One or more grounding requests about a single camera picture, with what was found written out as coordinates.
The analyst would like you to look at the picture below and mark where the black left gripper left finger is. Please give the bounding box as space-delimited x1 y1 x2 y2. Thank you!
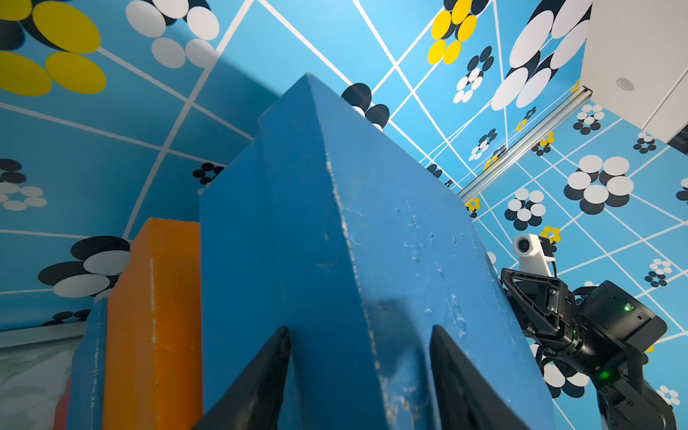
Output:
195 326 291 430

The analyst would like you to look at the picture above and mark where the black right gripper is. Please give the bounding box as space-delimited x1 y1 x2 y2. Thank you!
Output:
500 269 591 360

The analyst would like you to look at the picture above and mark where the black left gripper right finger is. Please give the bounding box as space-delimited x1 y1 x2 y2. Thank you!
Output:
429 324 529 429

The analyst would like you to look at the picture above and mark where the orange shoebox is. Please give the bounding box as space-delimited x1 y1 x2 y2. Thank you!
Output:
102 219 202 429

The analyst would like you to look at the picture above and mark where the blue shoebox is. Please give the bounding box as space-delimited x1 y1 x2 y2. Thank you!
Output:
200 75 555 429
66 298 108 430

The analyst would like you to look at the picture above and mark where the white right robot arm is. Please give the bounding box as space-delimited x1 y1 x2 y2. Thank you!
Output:
501 269 677 429

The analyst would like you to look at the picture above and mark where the red shoebox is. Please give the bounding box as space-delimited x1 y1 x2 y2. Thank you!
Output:
53 378 71 430

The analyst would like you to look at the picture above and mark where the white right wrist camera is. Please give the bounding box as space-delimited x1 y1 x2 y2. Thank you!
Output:
512 234 556 278

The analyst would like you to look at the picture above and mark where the right aluminium corner post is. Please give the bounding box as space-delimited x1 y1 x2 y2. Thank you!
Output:
457 86 593 202

